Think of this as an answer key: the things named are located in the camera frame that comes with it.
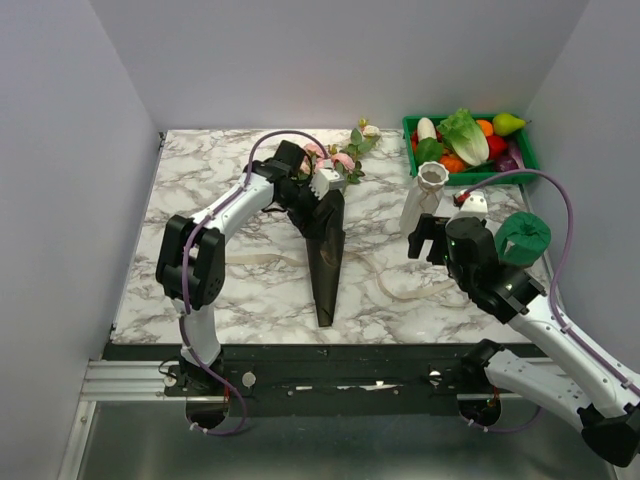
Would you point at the toy orange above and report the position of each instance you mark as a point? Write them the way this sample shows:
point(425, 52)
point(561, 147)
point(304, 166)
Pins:
point(486, 127)

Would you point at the white ribbed vase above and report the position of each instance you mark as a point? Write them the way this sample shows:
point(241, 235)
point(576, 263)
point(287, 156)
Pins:
point(430, 176)

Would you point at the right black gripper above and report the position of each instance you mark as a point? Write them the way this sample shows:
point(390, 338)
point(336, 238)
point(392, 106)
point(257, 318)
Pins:
point(425, 229)

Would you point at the pink flower bouquet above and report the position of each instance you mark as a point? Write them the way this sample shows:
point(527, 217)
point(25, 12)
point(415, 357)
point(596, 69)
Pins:
point(345, 158)

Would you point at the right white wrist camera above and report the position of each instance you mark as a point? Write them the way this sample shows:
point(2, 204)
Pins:
point(470, 204)

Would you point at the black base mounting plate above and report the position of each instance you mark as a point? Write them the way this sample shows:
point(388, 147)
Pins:
point(323, 381)

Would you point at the green rolled cloth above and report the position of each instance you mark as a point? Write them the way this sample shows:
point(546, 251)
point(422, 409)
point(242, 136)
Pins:
point(522, 239)

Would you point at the toy pear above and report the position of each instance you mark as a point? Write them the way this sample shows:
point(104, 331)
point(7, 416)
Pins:
point(505, 124)

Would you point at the jute twine on vase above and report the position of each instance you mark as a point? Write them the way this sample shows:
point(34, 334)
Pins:
point(427, 202)

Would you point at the toy lettuce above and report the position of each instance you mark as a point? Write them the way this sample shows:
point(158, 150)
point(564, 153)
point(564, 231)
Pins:
point(464, 136)

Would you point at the green plastic bin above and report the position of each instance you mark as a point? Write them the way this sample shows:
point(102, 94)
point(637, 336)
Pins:
point(471, 176)

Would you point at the black wrapping paper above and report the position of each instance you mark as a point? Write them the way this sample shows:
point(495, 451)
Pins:
point(325, 259)

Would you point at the red toy pepper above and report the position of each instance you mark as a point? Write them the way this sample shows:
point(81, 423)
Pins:
point(497, 146)

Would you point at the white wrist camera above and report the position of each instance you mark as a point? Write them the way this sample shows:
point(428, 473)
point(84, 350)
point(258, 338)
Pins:
point(325, 180)
point(470, 204)

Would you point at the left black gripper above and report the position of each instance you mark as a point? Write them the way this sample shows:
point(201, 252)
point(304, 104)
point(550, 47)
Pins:
point(309, 226)

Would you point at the orange toy carrot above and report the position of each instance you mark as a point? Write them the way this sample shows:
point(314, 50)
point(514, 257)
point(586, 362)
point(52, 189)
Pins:
point(453, 164)

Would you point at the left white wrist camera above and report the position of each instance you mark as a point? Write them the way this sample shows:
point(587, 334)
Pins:
point(325, 180)

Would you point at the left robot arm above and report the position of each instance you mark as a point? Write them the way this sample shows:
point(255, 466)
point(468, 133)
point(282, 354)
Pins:
point(192, 261)

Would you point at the white toy radish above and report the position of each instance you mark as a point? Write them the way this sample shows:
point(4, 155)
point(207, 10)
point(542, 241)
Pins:
point(425, 129)

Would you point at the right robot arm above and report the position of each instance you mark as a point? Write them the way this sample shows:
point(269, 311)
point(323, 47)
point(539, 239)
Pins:
point(596, 394)

